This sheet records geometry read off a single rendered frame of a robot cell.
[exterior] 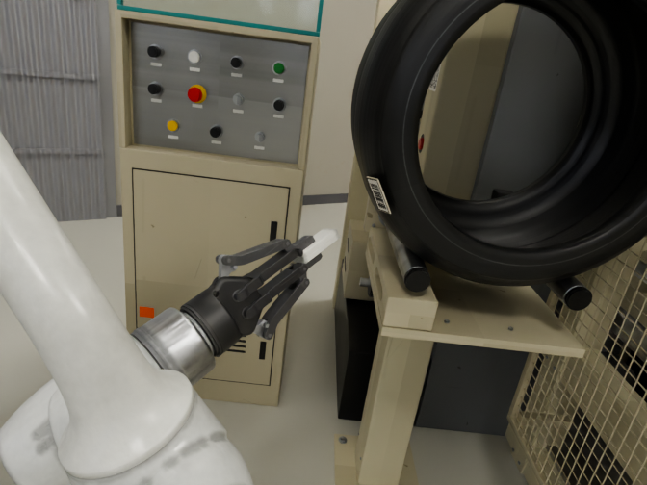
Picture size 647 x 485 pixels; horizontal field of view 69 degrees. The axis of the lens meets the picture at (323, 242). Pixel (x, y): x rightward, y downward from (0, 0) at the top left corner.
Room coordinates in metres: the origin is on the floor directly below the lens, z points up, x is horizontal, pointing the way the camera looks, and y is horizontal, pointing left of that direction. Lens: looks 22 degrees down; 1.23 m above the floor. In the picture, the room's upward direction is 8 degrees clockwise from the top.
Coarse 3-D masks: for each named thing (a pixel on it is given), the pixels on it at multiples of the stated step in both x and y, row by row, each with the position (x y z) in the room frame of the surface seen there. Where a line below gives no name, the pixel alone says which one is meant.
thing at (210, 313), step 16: (208, 288) 0.50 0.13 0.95; (224, 288) 0.50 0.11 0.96; (240, 288) 0.51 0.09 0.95; (192, 304) 0.47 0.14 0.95; (208, 304) 0.47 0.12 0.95; (224, 304) 0.49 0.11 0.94; (240, 304) 0.50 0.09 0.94; (208, 320) 0.45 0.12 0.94; (224, 320) 0.46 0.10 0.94; (240, 320) 0.50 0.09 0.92; (256, 320) 0.51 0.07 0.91; (208, 336) 0.45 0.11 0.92; (224, 336) 0.46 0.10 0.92; (240, 336) 0.49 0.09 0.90
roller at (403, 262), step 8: (392, 240) 0.89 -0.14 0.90; (400, 248) 0.82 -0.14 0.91; (400, 256) 0.79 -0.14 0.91; (408, 256) 0.77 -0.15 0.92; (416, 256) 0.77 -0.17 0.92; (400, 264) 0.77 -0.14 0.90; (408, 264) 0.74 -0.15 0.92; (416, 264) 0.74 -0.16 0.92; (424, 264) 0.75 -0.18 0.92; (408, 272) 0.72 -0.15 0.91; (416, 272) 0.72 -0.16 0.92; (424, 272) 0.72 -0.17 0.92; (408, 280) 0.72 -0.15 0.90; (416, 280) 0.72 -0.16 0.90; (424, 280) 0.72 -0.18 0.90; (408, 288) 0.72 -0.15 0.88; (416, 288) 0.72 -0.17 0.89; (424, 288) 0.72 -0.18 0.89
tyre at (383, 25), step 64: (448, 0) 0.71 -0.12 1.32; (512, 0) 0.98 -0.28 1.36; (576, 0) 0.98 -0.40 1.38; (640, 0) 0.72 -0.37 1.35; (384, 64) 0.73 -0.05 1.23; (640, 64) 0.95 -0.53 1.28; (384, 128) 0.71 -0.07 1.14; (640, 128) 0.92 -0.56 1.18; (384, 192) 0.72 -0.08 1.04; (576, 192) 0.96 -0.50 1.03; (640, 192) 0.74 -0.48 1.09; (448, 256) 0.71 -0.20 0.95; (512, 256) 0.71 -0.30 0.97; (576, 256) 0.72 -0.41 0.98
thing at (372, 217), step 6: (372, 204) 1.06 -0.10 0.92; (366, 210) 1.08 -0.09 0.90; (372, 210) 1.06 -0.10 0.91; (366, 216) 1.06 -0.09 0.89; (372, 216) 1.06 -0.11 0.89; (378, 216) 1.06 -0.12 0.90; (366, 222) 1.06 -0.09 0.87; (372, 222) 1.06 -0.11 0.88; (378, 222) 1.06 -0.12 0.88; (366, 228) 1.06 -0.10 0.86; (384, 228) 1.06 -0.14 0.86
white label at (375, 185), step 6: (372, 180) 0.72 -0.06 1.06; (378, 180) 0.70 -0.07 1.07; (372, 186) 0.73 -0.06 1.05; (378, 186) 0.70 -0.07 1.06; (378, 192) 0.71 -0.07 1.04; (378, 198) 0.72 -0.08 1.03; (384, 198) 0.70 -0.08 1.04; (378, 204) 0.73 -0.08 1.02; (384, 204) 0.71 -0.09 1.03; (384, 210) 0.72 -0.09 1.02
